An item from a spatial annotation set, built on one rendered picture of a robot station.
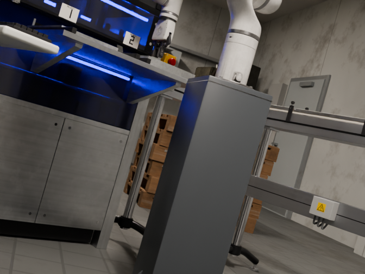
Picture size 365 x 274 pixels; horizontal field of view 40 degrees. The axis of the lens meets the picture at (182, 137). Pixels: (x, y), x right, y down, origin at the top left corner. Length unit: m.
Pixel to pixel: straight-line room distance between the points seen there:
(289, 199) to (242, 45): 1.12
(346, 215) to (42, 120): 1.47
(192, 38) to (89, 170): 7.75
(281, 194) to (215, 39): 7.61
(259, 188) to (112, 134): 0.91
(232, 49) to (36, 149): 0.98
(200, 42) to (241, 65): 8.23
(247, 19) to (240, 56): 0.13
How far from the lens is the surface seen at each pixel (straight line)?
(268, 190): 2.78
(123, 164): 2.48
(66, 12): 2.27
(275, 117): 2.82
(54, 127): 2.27
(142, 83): 2.36
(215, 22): 10.18
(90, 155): 2.38
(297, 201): 2.66
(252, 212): 4.67
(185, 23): 9.98
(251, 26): 1.83
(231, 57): 1.80
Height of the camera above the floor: 0.61
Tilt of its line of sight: 1 degrees up
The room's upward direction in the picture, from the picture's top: 16 degrees clockwise
